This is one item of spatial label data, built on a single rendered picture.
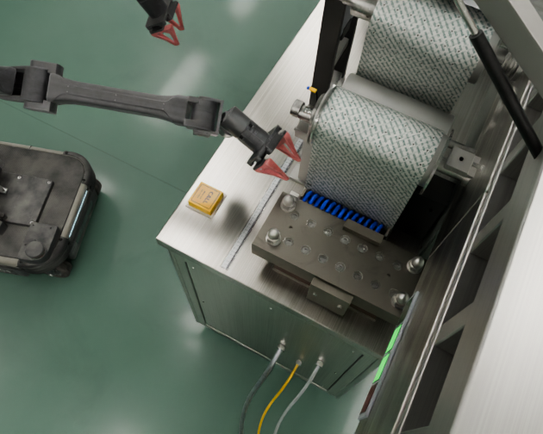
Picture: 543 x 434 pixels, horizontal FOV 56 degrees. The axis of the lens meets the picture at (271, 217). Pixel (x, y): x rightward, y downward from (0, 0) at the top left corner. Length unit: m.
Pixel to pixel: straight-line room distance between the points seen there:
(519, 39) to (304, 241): 0.75
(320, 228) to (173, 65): 1.86
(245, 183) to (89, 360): 1.15
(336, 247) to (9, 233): 1.46
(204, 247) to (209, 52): 1.78
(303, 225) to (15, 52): 2.30
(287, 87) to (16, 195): 1.25
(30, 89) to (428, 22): 0.86
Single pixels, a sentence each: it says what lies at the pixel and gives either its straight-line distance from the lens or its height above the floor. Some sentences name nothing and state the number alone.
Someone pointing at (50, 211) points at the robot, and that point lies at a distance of 2.28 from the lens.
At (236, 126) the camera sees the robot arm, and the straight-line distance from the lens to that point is 1.18.
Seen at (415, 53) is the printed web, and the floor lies 1.33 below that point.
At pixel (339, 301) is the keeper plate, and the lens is 1.20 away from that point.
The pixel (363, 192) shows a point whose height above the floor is 1.12.
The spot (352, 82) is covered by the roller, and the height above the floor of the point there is 1.23.
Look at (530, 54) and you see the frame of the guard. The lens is 0.62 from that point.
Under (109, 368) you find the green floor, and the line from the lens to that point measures 2.24.
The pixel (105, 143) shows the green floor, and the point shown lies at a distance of 2.68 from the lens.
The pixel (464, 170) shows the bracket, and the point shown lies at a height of 1.29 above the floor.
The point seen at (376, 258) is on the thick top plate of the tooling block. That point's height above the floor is 1.03.
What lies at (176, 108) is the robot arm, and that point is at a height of 1.22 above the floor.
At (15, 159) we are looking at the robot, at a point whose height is 0.24.
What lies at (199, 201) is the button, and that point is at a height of 0.92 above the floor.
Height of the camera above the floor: 2.14
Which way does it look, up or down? 64 degrees down
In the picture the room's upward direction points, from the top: 4 degrees clockwise
